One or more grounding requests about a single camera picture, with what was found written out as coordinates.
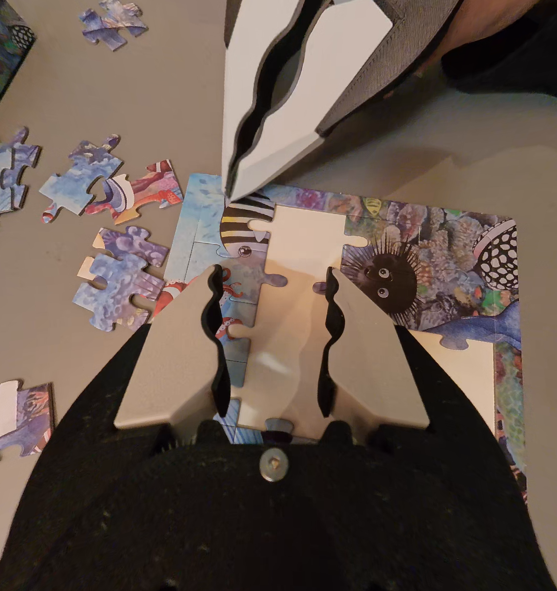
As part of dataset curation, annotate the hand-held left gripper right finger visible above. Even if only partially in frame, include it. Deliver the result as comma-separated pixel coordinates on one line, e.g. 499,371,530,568
313,267,430,430

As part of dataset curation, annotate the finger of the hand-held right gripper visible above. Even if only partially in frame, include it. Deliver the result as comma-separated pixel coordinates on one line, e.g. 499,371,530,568
221,0,332,197
229,4,393,202

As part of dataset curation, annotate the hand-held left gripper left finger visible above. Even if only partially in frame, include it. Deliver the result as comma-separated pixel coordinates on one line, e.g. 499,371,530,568
113,264,231,428

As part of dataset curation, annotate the ocean jigsaw puzzle board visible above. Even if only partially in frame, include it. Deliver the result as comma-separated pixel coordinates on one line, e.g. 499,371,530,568
151,173,528,504

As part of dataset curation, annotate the striped fish puzzle piece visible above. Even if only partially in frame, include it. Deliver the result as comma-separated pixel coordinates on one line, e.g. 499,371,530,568
219,191,277,257

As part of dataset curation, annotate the pink orange clownfish puzzle piece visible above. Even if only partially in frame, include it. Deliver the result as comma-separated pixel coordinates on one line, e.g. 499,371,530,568
85,159,184,225

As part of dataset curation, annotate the person's right forearm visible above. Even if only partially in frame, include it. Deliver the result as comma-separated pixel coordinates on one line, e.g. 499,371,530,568
440,0,557,100

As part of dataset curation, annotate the person's right hand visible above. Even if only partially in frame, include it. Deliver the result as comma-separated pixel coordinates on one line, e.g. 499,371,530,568
414,0,539,77

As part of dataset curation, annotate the pile of loose puzzle pieces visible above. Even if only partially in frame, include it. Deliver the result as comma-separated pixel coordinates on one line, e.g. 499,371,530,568
0,127,184,332

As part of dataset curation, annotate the pink lined coral puzzle piece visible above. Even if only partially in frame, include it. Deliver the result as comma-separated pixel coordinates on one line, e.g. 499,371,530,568
98,0,149,38

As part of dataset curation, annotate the purple blue puzzle piece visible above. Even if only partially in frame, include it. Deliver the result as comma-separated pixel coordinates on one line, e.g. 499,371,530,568
79,7,122,51

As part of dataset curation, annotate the white patch blue puzzle piece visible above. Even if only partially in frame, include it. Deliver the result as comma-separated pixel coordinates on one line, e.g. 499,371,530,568
0,380,55,469

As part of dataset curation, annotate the illustrated puzzle box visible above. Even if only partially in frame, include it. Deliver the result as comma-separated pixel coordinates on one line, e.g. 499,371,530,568
0,0,36,127

